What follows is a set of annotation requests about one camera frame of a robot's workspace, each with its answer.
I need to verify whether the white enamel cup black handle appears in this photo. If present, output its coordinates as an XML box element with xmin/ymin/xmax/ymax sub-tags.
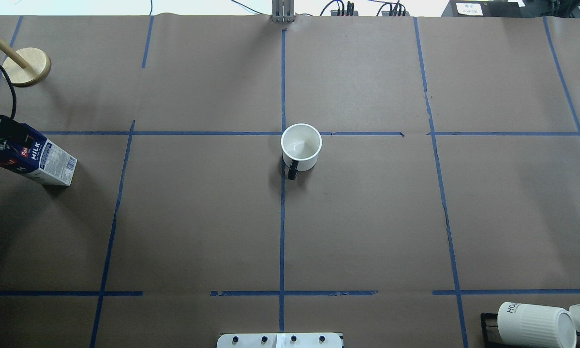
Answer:
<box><xmin>281</xmin><ymin>123</ymin><xmax>323</xmax><ymax>180</ymax></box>

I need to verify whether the blue white milk carton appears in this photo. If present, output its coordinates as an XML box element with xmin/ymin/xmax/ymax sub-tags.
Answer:
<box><xmin>0</xmin><ymin>123</ymin><xmax>77</xmax><ymax>187</ymax></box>

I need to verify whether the black box with label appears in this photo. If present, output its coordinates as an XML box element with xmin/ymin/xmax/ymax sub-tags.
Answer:
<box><xmin>441</xmin><ymin>0</ymin><xmax>524</xmax><ymax>18</ymax></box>

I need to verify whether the white ribbed HOME mug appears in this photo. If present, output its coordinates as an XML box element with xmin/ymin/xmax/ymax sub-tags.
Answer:
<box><xmin>497</xmin><ymin>302</ymin><xmax>577</xmax><ymax>348</ymax></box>

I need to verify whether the wooden mug tree stand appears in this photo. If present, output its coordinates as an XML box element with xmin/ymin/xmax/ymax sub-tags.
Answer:
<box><xmin>0</xmin><ymin>37</ymin><xmax>52</xmax><ymax>87</ymax></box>

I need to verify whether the aluminium frame post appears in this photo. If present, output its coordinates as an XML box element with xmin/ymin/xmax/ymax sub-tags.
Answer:
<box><xmin>270</xmin><ymin>0</ymin><xmax>296</xmax><ymax>23</ymax></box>

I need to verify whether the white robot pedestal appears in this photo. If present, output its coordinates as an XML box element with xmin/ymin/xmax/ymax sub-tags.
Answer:
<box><xmin>216</xmin><ymin>332</ymin><xmax>345</xmax><ymax>348</ymax></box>

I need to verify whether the black wire mug rack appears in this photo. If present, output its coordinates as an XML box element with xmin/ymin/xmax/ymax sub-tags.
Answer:
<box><xmin>480</xmin><ymin>313</ymin><xmax>508</xmax><ymax>348</ymax></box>

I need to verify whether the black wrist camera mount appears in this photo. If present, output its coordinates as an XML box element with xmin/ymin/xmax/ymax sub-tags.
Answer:
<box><xmin>0</xmin><ymin>115</ymin><xmax>33</xmax><ymax>147</ymax></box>

